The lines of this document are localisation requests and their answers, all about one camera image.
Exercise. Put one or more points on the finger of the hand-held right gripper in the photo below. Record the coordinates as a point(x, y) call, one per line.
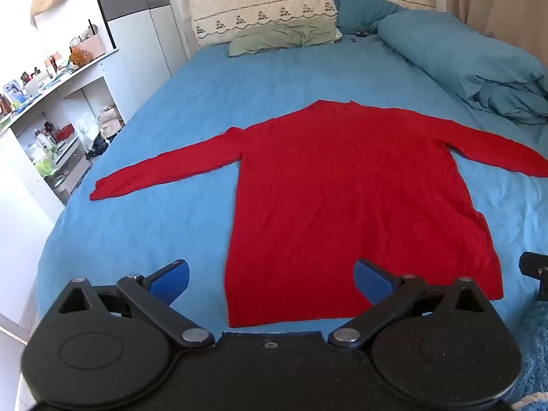
point(535, 265)

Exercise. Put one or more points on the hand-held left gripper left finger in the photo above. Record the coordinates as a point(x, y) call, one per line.
point(171, 282)

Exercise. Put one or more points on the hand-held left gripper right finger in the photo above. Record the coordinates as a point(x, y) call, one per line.
point(369, 282)

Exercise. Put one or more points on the red knit sweater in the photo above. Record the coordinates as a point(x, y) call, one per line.
point(342, 201)

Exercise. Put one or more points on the blue fuzzy mat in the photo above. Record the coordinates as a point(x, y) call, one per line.
point(535, 351)

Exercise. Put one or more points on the dark cloth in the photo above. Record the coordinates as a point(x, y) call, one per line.
point(96, 147)

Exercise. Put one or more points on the blue bed sheet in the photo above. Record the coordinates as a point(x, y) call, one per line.
point(171, 115)

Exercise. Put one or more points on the white bag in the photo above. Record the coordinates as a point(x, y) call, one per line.
point(109, 122)

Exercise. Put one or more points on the red box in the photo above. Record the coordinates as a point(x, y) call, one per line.
point(64, 132)

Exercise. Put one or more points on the white plastic bottle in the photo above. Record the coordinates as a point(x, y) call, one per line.
point(40, 142)

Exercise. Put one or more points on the white shelf unit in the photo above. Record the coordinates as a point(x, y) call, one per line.
point(72, 90)

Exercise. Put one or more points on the blue duvet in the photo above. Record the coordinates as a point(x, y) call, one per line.
point(462, 55)

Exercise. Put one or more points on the orange plush toy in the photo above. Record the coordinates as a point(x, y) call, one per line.
point(79, 55)

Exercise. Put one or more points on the white wardrobe with grey panel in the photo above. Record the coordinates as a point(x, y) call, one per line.
point(141, 38)

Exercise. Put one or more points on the pink storage box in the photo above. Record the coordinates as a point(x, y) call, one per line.
point(92, 45)

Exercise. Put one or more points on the green pillow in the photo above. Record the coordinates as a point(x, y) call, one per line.
point(278, 36)

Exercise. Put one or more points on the teal pillow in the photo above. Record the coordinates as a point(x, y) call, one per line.
point(359, 8)

